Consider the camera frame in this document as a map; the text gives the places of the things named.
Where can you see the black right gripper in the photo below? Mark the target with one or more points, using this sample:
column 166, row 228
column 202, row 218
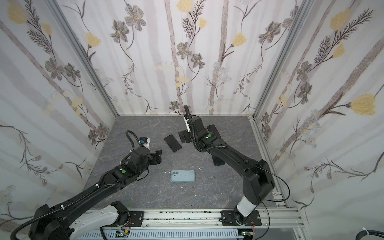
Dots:
column 186, row 134

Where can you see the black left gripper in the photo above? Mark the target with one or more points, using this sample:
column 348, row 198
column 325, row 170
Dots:
column 156, row 158

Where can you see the black phone purple edge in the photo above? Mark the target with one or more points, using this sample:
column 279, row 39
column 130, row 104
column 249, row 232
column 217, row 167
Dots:
column 173, row 143

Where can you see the light blue phone case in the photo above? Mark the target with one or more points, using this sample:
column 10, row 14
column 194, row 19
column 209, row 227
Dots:
column 183, row 176

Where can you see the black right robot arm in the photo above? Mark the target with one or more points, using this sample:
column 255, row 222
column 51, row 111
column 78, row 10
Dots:
column 258, row 180

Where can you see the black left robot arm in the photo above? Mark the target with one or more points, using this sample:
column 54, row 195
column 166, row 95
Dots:
column 56, row 223

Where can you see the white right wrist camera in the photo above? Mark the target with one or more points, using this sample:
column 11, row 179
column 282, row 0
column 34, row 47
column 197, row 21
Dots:
column 187, row 124

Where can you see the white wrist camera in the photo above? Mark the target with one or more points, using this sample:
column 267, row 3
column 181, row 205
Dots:
column 145, row 142
column 187, row 124

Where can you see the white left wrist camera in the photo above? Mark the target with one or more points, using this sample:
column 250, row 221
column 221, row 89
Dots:
column 145, row 142

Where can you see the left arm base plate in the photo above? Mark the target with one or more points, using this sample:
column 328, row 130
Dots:
column 129, row 219

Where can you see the white slotted cable duct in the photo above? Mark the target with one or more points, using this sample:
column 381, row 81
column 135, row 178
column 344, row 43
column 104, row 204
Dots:
column 177, row 234

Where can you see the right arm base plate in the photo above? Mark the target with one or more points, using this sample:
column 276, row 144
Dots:
column 234, row 219

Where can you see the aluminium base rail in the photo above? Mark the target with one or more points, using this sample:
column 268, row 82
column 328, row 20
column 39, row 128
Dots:
column 277, row 224

